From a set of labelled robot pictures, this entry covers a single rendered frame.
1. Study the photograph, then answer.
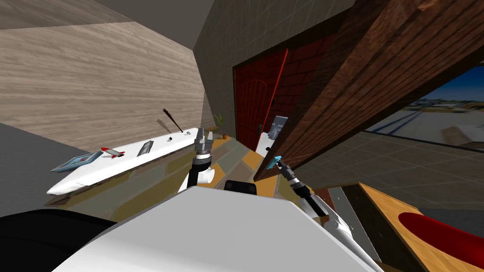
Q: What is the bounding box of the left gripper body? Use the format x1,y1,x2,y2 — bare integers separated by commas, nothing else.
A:
194,138,215,153

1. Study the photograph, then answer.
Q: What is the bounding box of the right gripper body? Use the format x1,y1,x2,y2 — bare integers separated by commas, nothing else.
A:
277,160,301,187

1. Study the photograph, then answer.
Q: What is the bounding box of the cyan door handle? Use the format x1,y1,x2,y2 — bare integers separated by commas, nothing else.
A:
265,155,283,170

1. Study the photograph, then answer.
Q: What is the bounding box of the green potted plant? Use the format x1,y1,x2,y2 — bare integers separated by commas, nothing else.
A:
213,113,229,141

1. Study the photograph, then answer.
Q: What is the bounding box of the red door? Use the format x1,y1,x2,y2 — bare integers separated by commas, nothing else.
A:
233,48,289,153

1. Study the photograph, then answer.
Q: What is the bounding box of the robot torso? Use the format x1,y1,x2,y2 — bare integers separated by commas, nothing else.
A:
52,180,379,272

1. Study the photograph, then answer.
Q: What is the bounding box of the long white table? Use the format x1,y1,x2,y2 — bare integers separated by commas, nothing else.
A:
46,108,199,196

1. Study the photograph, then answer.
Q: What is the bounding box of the wooden table with red bowl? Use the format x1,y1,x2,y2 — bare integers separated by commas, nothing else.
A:
341,182,484,272

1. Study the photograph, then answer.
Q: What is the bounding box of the brown wooden door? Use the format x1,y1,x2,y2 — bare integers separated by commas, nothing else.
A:
252,0,484,182

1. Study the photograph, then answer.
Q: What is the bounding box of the window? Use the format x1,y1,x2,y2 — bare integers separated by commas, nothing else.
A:
364,66,484,153

